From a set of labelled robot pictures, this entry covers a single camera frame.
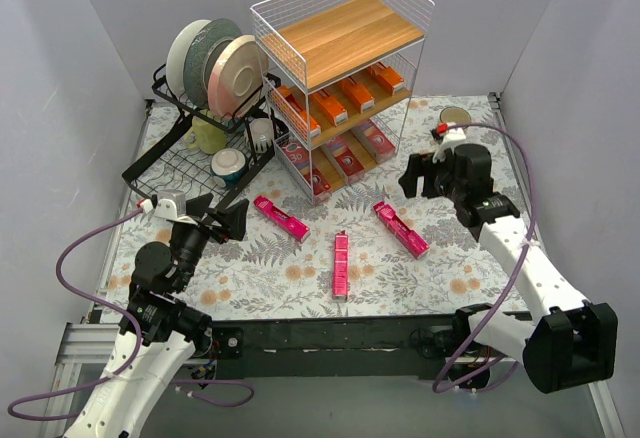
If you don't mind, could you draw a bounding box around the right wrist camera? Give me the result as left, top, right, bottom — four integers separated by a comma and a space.
431, 122, 466, 163

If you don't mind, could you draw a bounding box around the white wire three-tier shelf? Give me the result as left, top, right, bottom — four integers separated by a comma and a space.
250, 0, 435, 194

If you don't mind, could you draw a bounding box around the black wire dish rack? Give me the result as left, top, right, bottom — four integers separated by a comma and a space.
122, 65, 275, 208

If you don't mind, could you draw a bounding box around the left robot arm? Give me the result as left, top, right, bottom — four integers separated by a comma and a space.
65, 190, 249, 437

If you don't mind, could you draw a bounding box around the grey green patterned plate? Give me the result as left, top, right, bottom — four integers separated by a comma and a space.
183, 18, 241, 108

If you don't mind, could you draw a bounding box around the pink and cream plate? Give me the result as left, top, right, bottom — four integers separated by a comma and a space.
208, 35, 269, 123

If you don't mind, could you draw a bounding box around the floral patterned table mat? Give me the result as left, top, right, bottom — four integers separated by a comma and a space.
101, 95, 560, 323

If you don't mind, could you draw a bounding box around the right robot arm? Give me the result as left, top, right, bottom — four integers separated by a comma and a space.
399, 144, 618, 394

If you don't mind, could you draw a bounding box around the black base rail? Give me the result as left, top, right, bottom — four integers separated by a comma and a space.
190, 314, 461, 380

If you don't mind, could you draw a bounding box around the white and teal bowl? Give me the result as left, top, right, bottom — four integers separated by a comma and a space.
210, 148, 248, 189

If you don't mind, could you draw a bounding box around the magenta toothpaste box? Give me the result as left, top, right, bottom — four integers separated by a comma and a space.
332, 230, 349, 301
253, 195, 310, 243
373, 201, 429, 259

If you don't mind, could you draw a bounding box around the cream mug black handle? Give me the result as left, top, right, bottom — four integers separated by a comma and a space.
439, 106, 472, 125

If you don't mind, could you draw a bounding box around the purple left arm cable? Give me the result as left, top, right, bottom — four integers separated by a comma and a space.
7, 205, 256, 422

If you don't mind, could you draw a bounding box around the red 3D toothpaste box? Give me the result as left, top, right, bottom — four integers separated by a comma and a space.
278, 140, 331, 203
321, 135, 365, 184
351, 119, 396, 164

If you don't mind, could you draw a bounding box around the pale yellow mug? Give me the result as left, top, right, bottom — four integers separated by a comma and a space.
183, 116, 227, 155

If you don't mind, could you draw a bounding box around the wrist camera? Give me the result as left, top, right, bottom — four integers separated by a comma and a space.
431, 122, 466, 163
137, 190, 187, 222

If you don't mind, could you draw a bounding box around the cream white plate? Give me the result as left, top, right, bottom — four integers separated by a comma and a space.
166, 19, 210, 97

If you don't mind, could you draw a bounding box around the orange toothpaste box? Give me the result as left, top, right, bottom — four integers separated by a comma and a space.
339, 77, 375, 113
311, 89, 348, 126
367, 62, 405, 95
271, 85, 321, 140

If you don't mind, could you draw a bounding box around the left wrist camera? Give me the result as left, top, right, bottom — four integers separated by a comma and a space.
137, 190, 187, 222

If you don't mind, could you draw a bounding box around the white upside-down cup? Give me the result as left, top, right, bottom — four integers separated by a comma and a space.
249, 118, 274, 154

